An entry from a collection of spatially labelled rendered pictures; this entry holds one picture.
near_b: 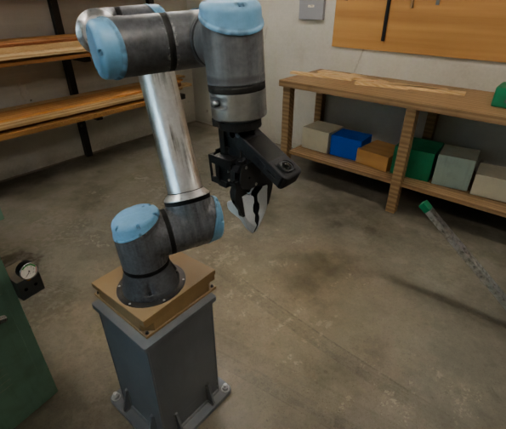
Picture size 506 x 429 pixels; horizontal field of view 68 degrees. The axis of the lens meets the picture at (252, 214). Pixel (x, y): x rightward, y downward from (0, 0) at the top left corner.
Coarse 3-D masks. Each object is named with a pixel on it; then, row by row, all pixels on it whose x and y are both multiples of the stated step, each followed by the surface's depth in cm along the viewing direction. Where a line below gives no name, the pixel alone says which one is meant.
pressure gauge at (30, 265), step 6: (18, 264) 126; (24, 264) 125; (30, 264) 127; (36, 264) 128; (18, 270) 125; (24, 270) 126; (30, 270) 127; (36, 270) 129; (24, 276) 126; (30, 276) 128
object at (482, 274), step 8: (424, 208) 193; (432, 208) 195; (432, 216) 193; (440, 216) 195; (440, 224) 192; (448, 232) 191; (448, 240) 193; (456, 240) 191; (456, 248) 192; (464, 248) 192; (464, 256) 191; (472, 256) 192; (472, 264) 190; (480, 272) 189; (488, 280) 188; (488, 288) 189; (496, 288) 188; (496, 296) 189; (504, 296) 188; (504, 304) 188
